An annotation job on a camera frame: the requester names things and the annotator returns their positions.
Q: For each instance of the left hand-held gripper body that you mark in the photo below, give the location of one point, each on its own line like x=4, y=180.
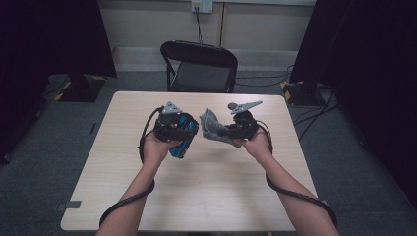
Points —
x=167, y=129

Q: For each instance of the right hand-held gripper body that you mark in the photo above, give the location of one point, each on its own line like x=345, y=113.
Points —
x=246, y=128

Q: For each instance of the blue toy car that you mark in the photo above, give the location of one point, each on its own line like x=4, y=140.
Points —
x=178, y=150

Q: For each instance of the grey terry cloth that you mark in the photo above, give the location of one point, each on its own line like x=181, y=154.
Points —
x=213, y=128

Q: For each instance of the person's right hand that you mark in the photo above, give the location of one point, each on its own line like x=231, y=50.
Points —
x=259, y=149

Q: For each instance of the person's left hand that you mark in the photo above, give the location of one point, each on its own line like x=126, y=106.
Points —
x=155, y=152

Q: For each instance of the black folding chair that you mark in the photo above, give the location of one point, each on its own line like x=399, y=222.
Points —
x=200, y=77

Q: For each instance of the black stand base striped tape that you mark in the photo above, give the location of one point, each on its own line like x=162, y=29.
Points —
x=82, y=90
x=301, y=95

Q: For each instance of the small black floor object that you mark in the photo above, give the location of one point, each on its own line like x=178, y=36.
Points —
x=93, y=128

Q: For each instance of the grey tape strip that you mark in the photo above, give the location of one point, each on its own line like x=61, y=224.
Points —
x=70, y=205
x=326, y=202

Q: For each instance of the black curtain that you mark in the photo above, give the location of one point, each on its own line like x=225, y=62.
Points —
x=370, y=65
x=49, y=39

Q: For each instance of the white wall socket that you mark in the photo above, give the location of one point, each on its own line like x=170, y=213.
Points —
x=202, y=6

